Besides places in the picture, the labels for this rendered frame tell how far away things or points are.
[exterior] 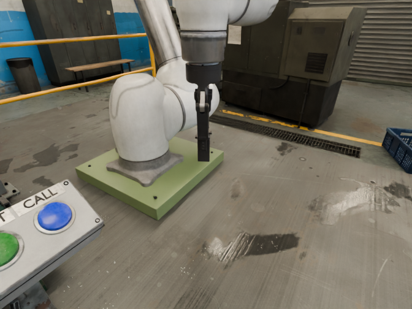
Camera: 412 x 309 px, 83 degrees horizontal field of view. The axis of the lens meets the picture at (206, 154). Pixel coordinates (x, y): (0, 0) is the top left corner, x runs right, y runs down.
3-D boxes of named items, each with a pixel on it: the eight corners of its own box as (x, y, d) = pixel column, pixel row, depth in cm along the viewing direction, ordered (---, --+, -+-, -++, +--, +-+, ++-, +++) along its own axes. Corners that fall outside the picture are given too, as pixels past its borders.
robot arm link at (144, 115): (106, 149, 71) (88, 76, 60) (154, 131, 83) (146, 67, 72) (137, 168, 62) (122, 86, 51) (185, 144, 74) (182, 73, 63)
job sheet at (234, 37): (240, 44, 315) (242, 18, 300) (240, 44, 314) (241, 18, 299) (227, 43, 328) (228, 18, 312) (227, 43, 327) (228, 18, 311)
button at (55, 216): (49, 240, 24) (48, 235, 23) (32, 219, 24) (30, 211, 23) (77, 222, 26) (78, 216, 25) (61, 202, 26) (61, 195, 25)
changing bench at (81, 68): (128, 78, 552) (125, 58, 530) (137, 80, 536) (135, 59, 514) (71, 91, 453) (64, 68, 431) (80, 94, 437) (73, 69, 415)
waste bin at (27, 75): (37, 88, 471) (24, 56, 440) (46, 91, 453) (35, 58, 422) (15, 92, 443) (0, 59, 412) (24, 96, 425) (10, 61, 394)
